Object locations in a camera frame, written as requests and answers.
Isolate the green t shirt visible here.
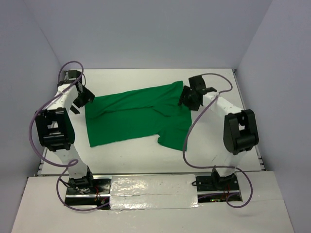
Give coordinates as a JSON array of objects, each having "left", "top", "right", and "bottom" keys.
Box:
[{"left": 85, "top": 81, "right": 192, "bottom": 151}]

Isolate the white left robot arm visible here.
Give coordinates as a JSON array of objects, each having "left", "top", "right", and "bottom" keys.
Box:
[{"left": 35, "top": 70, "right": 95, "bottom": 194}]

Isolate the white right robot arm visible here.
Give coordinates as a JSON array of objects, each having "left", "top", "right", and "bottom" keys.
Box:
[{"left": 178, "top": 75, "right": 259, "bottom": 191}]

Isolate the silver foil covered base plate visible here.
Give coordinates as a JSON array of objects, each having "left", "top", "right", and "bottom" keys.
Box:
[{"left": 109, "top": 174, "right": 199, "bottom": 210}]

